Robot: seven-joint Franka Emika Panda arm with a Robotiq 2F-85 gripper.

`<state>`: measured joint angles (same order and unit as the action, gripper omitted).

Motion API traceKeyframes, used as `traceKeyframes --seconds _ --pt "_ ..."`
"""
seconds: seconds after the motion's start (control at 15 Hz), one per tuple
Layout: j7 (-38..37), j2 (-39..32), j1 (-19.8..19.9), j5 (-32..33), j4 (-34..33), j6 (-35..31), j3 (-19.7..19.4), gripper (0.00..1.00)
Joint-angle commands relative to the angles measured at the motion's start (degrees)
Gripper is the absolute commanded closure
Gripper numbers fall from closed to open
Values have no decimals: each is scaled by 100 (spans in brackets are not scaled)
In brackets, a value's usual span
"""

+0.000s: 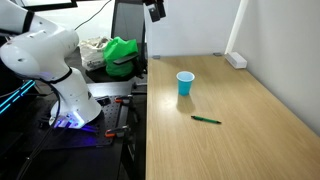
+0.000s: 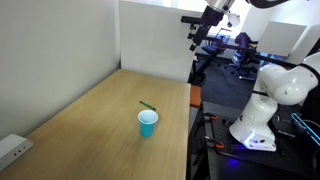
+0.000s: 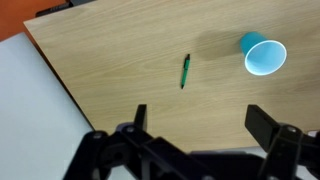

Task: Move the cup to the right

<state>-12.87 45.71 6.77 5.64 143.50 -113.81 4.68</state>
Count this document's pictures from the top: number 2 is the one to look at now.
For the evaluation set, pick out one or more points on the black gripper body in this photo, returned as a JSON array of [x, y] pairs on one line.
[[211, 17]]

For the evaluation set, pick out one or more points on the orange block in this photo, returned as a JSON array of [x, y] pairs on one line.
[[195, 96]]

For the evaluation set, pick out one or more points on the blue plastic cup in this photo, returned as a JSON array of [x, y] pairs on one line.
[[147, 126]]

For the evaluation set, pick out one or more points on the white partition board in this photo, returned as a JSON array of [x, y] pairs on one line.
[[153, 40]]

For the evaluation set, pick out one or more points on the white box device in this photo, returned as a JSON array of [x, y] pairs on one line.
[[11, 150]]

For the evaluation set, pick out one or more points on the white background panel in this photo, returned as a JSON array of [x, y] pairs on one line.
[[281, 38]]

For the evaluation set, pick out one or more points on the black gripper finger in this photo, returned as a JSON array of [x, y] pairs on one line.
[[202, 35], [194, 42]]

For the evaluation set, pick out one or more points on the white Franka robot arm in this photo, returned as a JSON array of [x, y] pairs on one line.
[[266, 110]]

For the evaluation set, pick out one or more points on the green pen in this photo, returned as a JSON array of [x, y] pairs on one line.
[[147, 105]]

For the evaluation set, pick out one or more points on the black device with blue light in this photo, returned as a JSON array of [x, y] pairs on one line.
[[305, 128]]

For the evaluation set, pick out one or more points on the black office chair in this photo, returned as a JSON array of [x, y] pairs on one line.
[[245, 43]]

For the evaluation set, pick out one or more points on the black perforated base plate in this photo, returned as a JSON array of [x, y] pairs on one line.
[[253, 165]]

